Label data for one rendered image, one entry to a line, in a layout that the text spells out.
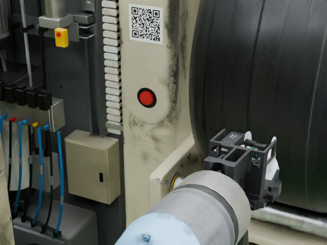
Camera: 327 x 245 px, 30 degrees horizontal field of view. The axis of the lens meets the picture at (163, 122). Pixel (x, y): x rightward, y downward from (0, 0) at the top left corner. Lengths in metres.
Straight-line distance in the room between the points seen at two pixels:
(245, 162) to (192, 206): 0.14
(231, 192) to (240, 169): 0.06
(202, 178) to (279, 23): 0.35
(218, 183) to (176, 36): 0.60
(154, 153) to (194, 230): 0.77
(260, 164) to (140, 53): 0.57
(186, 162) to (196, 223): 0.74
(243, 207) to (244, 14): 0.38
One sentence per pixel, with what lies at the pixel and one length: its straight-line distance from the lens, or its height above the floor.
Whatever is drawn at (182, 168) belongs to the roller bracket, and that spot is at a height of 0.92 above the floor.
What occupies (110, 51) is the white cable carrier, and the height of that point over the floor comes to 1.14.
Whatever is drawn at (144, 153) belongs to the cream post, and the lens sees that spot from 1.34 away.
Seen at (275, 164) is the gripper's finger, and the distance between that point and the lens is 0.85.
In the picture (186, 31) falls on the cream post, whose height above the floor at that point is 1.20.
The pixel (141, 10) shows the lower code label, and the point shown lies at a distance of 1.22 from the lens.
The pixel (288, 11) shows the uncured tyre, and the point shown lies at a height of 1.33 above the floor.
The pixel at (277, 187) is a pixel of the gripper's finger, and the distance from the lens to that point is 0.79.
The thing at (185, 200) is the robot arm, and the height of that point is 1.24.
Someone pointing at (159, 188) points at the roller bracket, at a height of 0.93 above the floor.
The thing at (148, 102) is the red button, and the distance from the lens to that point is 1.27.
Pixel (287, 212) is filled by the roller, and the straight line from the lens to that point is 1.19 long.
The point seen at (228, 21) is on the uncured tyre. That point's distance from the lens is 0.95.
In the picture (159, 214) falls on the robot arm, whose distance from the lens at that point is 0.58.
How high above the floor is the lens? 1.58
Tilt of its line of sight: 26 degrees down
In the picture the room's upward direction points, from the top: straight up
